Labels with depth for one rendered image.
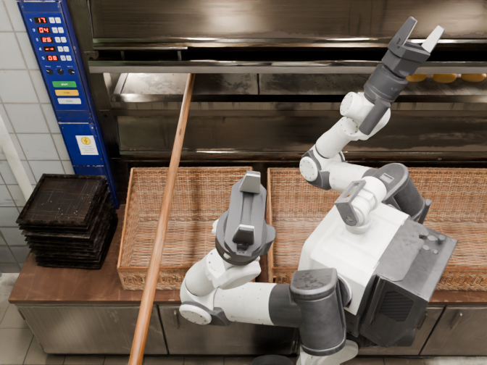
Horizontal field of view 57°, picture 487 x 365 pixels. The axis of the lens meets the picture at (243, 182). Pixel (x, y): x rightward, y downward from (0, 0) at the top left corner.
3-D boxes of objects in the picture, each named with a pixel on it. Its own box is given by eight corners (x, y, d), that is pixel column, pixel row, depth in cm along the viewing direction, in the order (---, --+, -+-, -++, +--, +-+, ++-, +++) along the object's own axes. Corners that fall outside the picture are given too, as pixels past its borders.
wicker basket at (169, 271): (139, 208, 224) (129, 165, 205) (253, 206, 224) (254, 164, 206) (121, 292, 188) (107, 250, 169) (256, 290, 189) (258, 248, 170)
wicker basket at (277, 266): (264, 208, 224) (265, 165, 205) (377, 208, 224) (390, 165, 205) (267, 292, 188) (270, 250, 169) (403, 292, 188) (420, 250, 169)
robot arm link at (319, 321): (291, 323, 105) (348, 328, 98) (275, 345, 98) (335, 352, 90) (282, 277, 103) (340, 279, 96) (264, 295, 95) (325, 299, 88)
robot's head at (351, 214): (383, 207, 101) (370, 179, 99) (367, 231, 96) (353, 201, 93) (359, 208, 106) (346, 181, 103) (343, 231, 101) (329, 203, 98)
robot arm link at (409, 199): (388, 187, 134) (429, 196, 123) (372, 211, 131) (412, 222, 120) (372, 161, 127) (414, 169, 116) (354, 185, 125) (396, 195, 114)
